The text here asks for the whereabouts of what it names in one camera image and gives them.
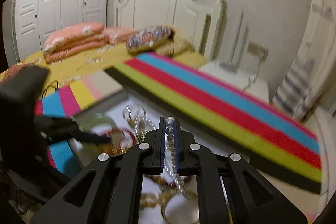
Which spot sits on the white wooden headboard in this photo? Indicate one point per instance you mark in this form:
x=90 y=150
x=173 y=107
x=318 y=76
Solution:
x=201 y=23

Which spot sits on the green jade bangle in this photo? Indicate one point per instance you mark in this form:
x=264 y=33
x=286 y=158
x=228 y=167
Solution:
x=86 y=124

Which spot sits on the rainbow striped mat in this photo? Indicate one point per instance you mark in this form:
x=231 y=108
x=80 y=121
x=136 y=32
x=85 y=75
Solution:
x=278 y=145

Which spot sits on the round patterned cushion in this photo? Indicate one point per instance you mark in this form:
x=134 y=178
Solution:
x=147 y=39

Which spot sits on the gold ring cluster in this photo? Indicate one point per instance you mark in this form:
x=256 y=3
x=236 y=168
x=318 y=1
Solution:
x=136 y=117

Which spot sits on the wall power socket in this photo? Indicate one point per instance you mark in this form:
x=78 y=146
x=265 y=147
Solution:
x=257 y=50

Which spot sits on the nautical print curtain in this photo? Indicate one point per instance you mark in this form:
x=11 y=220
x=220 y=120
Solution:
x=312 y=74

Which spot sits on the beige pillow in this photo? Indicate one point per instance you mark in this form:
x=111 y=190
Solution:
x=177 y=43

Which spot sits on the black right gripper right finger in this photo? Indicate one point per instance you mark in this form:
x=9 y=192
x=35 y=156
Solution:
x=229 y=189

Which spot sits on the gold bangle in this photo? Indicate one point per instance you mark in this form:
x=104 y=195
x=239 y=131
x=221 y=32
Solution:
x=180 y=208

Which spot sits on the yellow floral bedsheet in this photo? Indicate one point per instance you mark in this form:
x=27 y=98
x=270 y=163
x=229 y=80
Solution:
x=74 y=68

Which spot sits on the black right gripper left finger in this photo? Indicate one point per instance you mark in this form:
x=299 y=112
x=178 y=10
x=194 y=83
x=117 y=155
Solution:
x=108 y=190

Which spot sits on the white wardrobe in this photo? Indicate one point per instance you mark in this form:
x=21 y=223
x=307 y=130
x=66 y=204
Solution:
x=57 y=3

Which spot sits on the pink folded quilt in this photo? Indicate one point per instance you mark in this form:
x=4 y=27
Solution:
x=81 y=37

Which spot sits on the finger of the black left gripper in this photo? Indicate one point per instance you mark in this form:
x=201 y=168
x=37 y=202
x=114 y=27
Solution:
x=58 y=129

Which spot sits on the white bedside table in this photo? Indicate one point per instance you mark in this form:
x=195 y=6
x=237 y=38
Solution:
x=251 y=84

